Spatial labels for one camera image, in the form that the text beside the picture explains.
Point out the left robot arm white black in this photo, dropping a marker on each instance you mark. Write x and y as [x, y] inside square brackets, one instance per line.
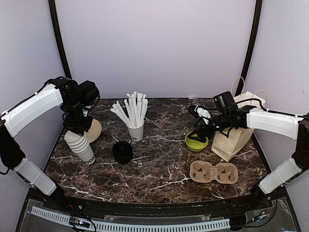
[75, 100]

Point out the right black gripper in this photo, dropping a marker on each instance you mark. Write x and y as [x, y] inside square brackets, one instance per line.
[202, 138]

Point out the beige paper plate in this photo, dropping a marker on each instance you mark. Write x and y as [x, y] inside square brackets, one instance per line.
[94, 131]

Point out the stack of white paper cups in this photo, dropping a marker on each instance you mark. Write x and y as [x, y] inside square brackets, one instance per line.
[80, 146]

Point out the black front rail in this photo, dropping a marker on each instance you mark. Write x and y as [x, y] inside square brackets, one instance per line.
[217, 207]

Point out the left black frame post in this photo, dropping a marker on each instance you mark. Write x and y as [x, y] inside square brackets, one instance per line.
[58, 38]

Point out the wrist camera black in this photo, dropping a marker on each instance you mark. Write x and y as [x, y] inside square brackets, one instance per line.
[225, 103]
[88, 93]

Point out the bundle of wrapped white straws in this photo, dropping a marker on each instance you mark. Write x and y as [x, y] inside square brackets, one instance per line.
[136, 106]

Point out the green bowl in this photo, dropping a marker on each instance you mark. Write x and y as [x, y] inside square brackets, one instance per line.
[195, 145]

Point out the black frame post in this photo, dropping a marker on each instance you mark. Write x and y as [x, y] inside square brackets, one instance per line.
[252, 38]
[58, 38]

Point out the right black frame post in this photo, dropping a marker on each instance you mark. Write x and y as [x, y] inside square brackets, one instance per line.
[252, 38]

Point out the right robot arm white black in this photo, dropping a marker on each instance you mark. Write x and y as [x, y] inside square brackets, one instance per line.
[250, 117]

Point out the brown paper bag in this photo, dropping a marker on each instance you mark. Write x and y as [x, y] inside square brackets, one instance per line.
[228, 143]

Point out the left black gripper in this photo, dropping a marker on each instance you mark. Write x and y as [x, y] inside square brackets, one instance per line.
[84, 127]

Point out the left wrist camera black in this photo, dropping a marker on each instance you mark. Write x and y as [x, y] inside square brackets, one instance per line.
[88, 93]

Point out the stack of black lids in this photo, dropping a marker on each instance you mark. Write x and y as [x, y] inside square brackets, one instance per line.
[122, 152]

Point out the white cup holding straws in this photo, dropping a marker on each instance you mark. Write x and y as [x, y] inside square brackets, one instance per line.
[136, 134]

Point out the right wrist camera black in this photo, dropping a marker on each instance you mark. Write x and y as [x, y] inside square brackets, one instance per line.
[225, 103]

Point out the cardboard two-cup carrier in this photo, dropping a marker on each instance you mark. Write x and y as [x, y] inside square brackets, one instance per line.
[205, 172]

